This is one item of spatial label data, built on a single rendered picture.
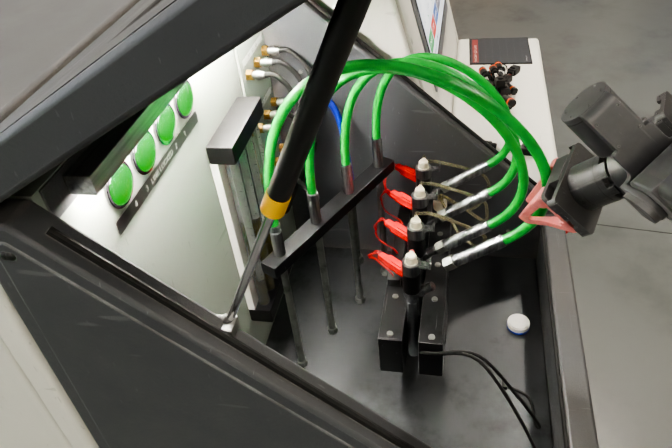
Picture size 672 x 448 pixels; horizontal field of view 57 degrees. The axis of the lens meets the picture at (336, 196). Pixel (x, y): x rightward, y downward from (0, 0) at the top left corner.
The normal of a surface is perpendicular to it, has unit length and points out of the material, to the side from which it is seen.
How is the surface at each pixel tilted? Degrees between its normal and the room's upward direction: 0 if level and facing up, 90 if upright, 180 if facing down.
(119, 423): 90
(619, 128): 63
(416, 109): 90
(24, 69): 0
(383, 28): 90
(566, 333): 0
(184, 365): 90
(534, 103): 0
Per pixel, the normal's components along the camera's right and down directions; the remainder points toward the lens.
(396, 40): -0.18, 0.62
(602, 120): -0.07, 0.19
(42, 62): -0.10, -0.79
